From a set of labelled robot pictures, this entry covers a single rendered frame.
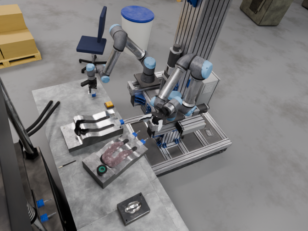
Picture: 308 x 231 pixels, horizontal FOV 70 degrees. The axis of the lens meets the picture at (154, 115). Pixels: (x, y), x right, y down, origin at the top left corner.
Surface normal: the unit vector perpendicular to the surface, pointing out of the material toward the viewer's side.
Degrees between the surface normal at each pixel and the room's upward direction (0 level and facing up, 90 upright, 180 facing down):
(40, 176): 0
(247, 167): 0
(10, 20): 90
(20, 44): 90
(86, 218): 0
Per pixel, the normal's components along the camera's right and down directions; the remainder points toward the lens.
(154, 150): 0.15, -0.66
